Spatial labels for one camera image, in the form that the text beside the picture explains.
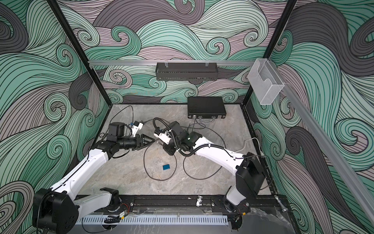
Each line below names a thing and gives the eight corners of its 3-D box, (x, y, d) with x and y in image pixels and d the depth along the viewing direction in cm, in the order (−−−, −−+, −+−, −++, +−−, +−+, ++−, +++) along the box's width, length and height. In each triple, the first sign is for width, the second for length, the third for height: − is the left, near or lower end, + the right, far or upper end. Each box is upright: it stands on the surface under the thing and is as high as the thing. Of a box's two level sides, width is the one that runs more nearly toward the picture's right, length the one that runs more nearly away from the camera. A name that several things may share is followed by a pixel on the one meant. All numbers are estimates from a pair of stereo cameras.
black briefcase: (187, 122, 111) (187, 116, 106) (187, 101, 126) (187, 96, 121) (225, 122, 111) (227, 116, 106) (220, 101, 126) (222, 96, 121)
